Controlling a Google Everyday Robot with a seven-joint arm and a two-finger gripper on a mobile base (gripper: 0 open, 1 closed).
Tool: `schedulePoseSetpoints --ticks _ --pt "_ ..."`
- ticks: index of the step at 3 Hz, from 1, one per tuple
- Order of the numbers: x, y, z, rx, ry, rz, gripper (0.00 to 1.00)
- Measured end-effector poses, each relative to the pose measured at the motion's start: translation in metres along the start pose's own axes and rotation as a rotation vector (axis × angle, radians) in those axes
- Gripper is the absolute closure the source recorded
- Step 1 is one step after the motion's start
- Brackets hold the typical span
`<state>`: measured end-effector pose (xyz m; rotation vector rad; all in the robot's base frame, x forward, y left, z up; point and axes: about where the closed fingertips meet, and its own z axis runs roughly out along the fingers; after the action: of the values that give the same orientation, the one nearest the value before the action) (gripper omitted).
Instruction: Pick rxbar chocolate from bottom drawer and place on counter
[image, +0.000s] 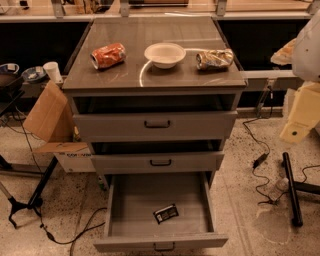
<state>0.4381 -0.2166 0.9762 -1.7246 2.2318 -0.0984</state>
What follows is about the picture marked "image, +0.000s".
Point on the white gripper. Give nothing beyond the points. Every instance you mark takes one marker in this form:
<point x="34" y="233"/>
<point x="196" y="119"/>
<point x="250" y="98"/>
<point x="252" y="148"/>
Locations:
<point x="308" y="55"/>

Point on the black rxbar chocolate wrapper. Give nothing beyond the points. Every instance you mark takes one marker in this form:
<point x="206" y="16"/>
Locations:
<point x="166" y="213"/>

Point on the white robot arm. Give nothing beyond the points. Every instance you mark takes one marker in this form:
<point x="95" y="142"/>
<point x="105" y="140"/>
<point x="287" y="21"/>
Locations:
<point x="303" y="53"/>

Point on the grey top drawer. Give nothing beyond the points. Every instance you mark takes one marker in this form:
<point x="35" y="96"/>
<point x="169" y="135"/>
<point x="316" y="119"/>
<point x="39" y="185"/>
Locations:
<point x="155" y="126"/>

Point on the grey middle drawer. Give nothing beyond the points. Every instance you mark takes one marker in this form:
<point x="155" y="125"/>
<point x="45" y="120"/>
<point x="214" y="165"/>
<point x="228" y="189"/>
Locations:
<point x="158" y="163"/>

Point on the grey drawer cabinet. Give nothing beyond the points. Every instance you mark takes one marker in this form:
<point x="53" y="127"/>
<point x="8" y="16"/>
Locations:
<point x="137" y="86"/>

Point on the grey open bottom drawer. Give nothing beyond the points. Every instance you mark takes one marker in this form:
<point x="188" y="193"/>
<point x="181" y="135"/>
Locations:
<point x="131" y="226"/>

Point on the clear plastic bottle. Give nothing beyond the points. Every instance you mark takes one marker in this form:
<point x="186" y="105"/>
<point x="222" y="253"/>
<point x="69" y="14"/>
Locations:
<point x="279" y="189"/>

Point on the crushed gold soda can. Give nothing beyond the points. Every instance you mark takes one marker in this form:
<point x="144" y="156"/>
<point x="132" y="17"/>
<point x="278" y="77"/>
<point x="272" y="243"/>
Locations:
<point x="214" y="59"/>

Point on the white paper bowl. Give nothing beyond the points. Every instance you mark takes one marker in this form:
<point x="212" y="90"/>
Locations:
<point x="165" y="55"/>

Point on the crushed orange soda can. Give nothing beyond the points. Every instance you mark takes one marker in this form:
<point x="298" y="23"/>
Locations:
<point x="108" y="56"/>

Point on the brown cardboard box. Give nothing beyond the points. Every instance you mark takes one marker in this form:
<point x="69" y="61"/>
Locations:
<point x="51" y="119"/>

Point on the white paper cup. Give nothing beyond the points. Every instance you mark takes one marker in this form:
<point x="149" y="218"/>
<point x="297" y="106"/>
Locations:
<point x="52" y="70"/>

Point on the blue bowl on shelf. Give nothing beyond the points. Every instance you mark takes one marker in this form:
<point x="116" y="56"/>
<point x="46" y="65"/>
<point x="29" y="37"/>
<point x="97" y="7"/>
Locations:
<point x="34" y="74"/>

